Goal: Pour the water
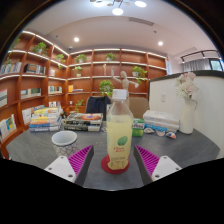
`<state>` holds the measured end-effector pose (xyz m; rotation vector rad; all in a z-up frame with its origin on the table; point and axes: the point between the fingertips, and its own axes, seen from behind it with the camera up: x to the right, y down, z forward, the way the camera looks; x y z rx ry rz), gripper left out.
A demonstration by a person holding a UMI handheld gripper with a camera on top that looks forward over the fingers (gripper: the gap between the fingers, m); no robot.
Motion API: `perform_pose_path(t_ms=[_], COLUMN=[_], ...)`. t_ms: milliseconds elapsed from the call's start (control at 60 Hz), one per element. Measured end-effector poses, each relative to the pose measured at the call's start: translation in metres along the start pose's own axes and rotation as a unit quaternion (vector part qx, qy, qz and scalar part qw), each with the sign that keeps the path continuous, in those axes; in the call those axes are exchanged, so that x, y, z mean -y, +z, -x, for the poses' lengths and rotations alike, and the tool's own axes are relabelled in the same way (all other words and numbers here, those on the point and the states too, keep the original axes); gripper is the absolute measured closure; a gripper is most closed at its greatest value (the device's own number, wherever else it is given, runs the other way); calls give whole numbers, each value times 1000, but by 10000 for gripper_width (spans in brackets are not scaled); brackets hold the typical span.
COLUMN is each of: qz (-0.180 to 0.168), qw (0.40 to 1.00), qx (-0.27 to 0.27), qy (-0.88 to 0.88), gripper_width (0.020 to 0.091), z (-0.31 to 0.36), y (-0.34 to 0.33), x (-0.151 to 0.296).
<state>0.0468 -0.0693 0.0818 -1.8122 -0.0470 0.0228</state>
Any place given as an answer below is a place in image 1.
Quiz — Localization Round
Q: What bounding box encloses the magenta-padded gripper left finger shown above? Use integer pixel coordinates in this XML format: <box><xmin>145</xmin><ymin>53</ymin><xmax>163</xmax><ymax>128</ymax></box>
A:
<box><xmin>43</xmin><ymin>144</ymin><xmax>95</xmax><ymax>187</ymax></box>

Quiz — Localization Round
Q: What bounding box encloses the clear bottle of yellow juice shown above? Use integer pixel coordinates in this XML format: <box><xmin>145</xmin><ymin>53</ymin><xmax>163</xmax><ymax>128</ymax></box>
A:
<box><xmin>105</xmin><ymin>88</ymin><xmax>135</xmax><ymax>171</ymax></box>

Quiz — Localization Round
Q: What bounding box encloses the beige chair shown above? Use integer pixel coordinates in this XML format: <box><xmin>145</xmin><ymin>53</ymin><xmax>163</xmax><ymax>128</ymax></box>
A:
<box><xmin>128</xmin><ymin>96</ymin><xmax>150</xmax><ymax>119</ymax></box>

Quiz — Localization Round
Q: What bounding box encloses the window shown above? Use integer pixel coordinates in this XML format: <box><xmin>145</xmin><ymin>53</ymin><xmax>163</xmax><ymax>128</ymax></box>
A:
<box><xmin>209</xmin><ymin>58</ymin><xmax>224</xmax><ymax>72</ymax></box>

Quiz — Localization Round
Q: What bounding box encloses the wooden artist mannequin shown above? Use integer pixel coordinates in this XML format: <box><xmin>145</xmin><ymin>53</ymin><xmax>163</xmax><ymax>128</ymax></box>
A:
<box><xmin>110</xmin><ymin>68</ymin><xmax>140</xmax><ymax>108</ymax></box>

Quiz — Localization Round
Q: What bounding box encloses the stack of dark books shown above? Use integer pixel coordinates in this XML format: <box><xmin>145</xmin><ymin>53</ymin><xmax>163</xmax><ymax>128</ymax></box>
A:
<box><xmin>62</xmin><ymin>112</ymin><xmax>104</xmax><ymax>133</ymax></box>

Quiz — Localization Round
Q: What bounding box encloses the white vase with pale flowers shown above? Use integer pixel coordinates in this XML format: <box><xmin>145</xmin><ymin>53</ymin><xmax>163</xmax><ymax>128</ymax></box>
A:
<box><xmin>174</xmin><ymin>71</ymin><xmax>199</xmax><ymax>135</ymax></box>

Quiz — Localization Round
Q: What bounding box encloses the white patterned cup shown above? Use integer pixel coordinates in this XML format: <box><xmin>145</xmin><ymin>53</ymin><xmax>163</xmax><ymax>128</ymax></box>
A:
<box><xmin>51</xmin><ymin>130</ymin><xmax>80</xmax><ymax>158</ymax></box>

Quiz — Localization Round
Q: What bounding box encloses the ceiling lamp with round lights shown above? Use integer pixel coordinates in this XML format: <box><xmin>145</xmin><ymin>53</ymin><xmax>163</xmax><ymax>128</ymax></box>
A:
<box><xmin>89</xmin><ymin>0</ymin><xmax>148</xmax><ymax>16</ymax></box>

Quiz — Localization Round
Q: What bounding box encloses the stack of colourful books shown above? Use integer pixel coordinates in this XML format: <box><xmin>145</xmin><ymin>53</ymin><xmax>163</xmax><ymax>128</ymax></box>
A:
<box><xmin>28</xmin><ymin>106</ymin><xmax>63</xmax><ymax>133</ymax></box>

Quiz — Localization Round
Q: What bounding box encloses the green and white box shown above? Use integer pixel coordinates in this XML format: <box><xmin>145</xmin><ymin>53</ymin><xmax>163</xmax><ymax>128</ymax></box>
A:
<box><xmin>131</xmin><ymin>118</ymin><xmax>146</xmax><ymax>138</ymax></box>

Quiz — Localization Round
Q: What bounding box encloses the stack of white books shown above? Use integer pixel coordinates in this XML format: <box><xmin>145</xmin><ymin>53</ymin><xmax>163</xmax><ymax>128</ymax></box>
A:
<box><xmin>142</xmin><ymin>109</ymin><xmax>181</xmax><ymax>134</ymax></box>

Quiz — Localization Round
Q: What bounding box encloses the grey curtain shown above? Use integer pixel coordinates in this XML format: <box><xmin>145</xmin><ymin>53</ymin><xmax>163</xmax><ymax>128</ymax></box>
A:
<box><xmin>182</xmin><ymin>59</ymin><xmax>212</xmax><ymax>73</ymax></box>

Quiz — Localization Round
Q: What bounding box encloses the dark blue chair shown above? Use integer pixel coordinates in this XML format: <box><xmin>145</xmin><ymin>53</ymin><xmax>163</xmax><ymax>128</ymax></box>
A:
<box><xmin>85</xmin><ymin>95</ymin><xmax>112</xmax><ymax>122</ymax></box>

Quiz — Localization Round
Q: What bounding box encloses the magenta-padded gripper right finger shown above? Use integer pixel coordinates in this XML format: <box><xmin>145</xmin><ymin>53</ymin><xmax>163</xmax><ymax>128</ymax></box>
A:
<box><xmin>133</xmin><ymin>144</ymin><xmax>184</xmax><ymax>187</ymax></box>

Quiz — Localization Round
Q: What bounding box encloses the flat round red coaster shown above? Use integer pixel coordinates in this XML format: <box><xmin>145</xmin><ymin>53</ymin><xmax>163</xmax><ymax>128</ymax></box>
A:
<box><xmin>100</xmin><ymin>155</ymin><xmax>131</xmax><ymax>175</ymax></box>

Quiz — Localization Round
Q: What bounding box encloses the wooden shelf unit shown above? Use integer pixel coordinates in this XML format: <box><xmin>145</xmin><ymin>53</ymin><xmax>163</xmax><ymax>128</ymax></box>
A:
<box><xmin>0</xmin><ymin>29</ymin><xmax>169</xmax><ymax>158</ymax></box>

